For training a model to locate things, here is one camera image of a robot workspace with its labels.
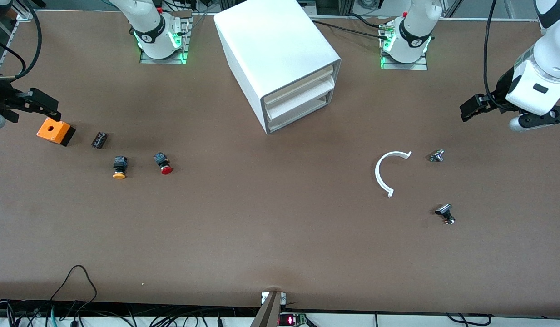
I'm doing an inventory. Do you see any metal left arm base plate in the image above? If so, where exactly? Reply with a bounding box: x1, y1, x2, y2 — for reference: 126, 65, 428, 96
380, 20, 429, 71

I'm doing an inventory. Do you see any yellow push button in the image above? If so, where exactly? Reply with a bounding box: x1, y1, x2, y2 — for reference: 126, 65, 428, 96
112, 156, 129, 180

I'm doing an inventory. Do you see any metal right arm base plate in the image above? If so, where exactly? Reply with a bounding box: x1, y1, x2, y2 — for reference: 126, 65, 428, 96
139, 11, 192, 65

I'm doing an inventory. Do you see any black power cable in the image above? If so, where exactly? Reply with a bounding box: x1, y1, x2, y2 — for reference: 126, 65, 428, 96
312, 19, 389, 39

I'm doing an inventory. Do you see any orange box with hole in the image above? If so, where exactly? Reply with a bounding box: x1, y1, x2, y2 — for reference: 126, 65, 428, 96
36, 117, 76, 147

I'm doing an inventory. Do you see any thin black looped cable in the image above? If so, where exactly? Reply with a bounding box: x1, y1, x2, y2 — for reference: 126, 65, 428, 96
48, 265, 99, 327

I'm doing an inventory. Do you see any grey metal bar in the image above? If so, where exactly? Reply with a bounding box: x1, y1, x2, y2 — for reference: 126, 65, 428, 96
250, 291, 282, 327

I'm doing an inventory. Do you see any white drawer cabinet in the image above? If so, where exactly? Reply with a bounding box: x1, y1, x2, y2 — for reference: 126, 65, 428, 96
213, 0, 342, 135

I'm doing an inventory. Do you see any white curved plastic arc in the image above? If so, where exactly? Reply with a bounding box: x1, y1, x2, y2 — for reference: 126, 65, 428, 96
375, 151, 413, 198

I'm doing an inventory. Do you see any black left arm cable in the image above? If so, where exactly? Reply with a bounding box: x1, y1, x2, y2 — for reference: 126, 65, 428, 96
483, 0, 508, 110

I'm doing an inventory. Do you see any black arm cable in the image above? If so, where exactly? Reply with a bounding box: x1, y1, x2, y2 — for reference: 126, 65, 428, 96
483, 0, 508, 110
0, 0, 43, 80

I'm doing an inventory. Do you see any device with red display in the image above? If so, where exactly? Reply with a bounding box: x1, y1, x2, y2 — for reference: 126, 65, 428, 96
279, 312, 307, 327

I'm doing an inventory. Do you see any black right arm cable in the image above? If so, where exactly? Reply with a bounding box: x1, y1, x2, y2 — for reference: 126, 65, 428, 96
0, 0, 43, 80

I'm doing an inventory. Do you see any red push button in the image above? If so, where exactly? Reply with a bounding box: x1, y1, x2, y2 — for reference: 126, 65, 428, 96
153, 152, 173, 176

